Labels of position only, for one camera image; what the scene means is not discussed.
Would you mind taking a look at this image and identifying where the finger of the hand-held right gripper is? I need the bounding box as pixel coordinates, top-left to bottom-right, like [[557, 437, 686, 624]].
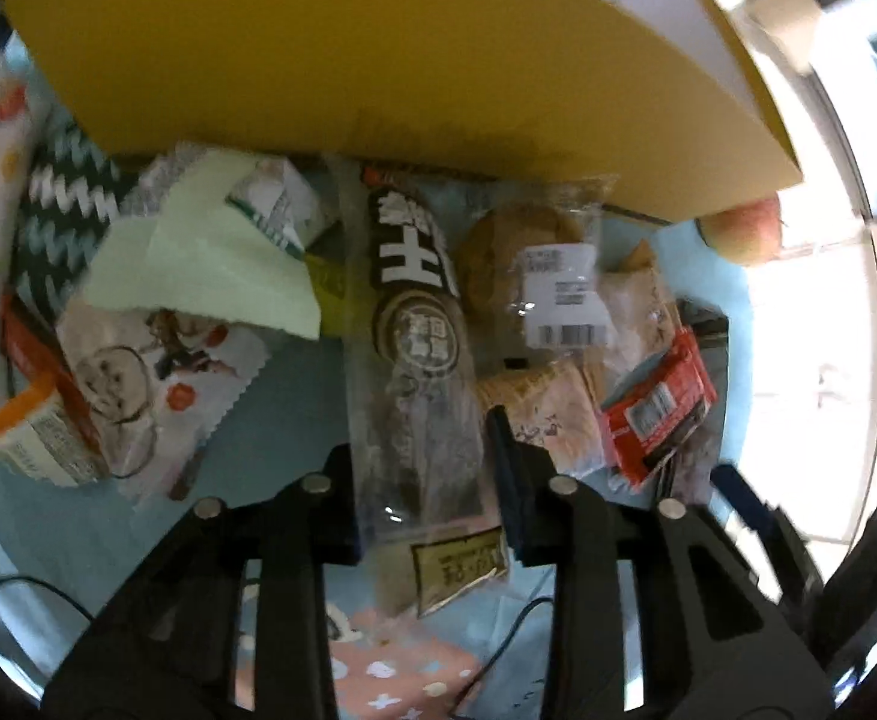
[[710, 463, 824, 605]]

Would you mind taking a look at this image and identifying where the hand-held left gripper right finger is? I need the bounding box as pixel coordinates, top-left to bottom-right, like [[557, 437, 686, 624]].
[[485, 405, 834, 720]]

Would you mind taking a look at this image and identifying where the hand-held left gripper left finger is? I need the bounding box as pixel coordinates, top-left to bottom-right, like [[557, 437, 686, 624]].
[[40, 444, 360, 720]]

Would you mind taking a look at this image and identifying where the long clear bread packet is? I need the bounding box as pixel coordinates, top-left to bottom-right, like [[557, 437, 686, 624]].
[[331, 156, 512, 617]]

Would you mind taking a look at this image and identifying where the yellow cardboard box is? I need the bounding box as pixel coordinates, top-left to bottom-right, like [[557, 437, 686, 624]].
[[3, 0, 807, 224]]

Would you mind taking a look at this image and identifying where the pink snack packet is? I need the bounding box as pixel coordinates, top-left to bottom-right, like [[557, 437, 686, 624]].
[[475, 358, 609, 479]]

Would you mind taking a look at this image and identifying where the small red snack packet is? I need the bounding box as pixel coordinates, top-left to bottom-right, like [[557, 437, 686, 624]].
[[601, 326, 719, 487]]

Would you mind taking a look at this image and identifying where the beige snack packet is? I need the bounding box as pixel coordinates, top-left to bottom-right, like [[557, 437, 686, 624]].
[[595, 238, 686, 395]]

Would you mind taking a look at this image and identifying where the clear bun packet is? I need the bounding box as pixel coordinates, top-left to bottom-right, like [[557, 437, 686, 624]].
[[453, 176, 621, 377]]

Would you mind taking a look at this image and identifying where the white cartoon print packet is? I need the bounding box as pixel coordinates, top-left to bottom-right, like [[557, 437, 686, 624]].
[[54, 298, 273, 505]]

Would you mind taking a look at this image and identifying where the red-yellow apple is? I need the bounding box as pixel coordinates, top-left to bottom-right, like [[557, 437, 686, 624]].
[[697, 195, 786, 266]]

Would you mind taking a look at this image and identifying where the light green snack packet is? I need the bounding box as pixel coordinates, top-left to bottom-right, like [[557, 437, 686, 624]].
[[80, 148, 334, 340]]

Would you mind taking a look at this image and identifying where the orange-edged clear packet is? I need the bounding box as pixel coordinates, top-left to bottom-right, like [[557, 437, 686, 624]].
[[0, 371, 107, 488]]

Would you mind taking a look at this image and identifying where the zigzag pattern packet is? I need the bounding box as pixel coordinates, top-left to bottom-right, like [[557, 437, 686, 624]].
[[12, 118, 145, 317]]

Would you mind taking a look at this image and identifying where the black cable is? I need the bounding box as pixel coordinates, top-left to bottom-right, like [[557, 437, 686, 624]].
[[474, 596, 557, 695], [0, 576, 103, 627]]

